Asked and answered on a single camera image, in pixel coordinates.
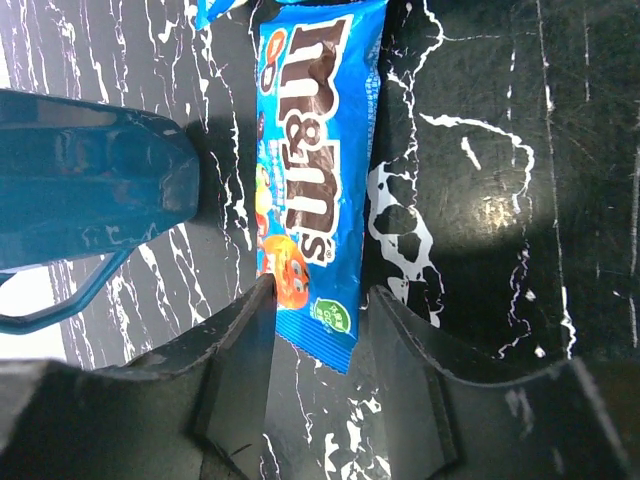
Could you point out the blue ceramic mug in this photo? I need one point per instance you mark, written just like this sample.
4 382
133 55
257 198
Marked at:
82 179

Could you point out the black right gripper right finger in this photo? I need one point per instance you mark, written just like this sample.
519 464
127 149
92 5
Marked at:
452 412

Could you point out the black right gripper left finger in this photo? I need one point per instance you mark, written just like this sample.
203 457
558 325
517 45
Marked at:
192 408

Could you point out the blue M&M bag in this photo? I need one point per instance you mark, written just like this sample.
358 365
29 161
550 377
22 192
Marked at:
317 96
210 10

